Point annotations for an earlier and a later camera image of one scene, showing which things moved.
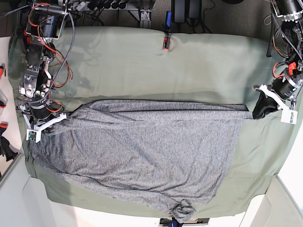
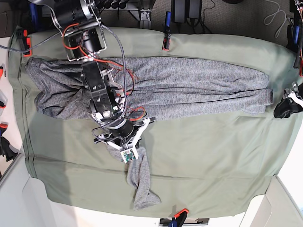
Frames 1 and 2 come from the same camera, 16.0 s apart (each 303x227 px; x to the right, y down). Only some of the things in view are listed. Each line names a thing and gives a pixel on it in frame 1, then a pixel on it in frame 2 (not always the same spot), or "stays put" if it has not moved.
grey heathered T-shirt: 174,152 → 152,88
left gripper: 38,123 → 123,135
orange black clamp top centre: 167,40 stays put
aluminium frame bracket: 145,21 stays put
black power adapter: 179,11 stays put
